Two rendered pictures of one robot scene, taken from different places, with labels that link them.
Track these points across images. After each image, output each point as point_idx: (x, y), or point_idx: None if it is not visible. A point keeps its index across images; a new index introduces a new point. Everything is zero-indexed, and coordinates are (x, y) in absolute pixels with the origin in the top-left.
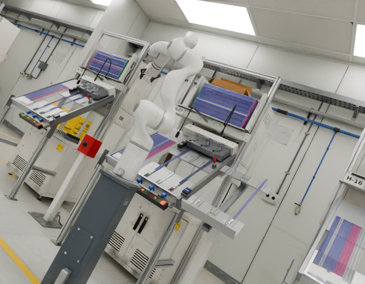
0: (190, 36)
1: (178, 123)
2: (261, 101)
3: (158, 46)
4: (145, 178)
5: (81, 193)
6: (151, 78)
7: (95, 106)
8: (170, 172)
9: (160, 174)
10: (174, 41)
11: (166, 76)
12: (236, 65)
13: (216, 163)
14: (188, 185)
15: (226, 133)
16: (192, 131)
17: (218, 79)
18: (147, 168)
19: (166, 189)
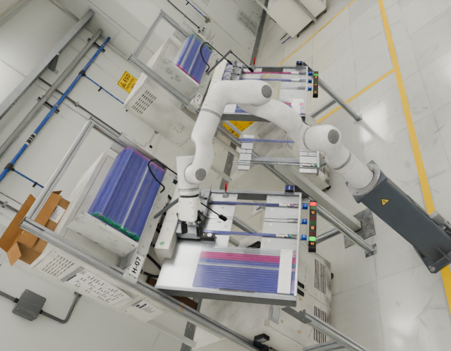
0: (234, 81)
1: (131, 288)
2: (133, 139)
3: (209, 149)
4: (299, 230)
5: (338, 337)
6: (184, 228)
7: None
8: (266, 222)
9: (278, 227)
10: (266, 83)
11: (287, 112)
12: (59, 165)
13: (216, 197)
14: (273, 198)
15: (168, 193)
16: (172, 236)
17: (24, 234)
18: (278, 244)
19: (299, 205)
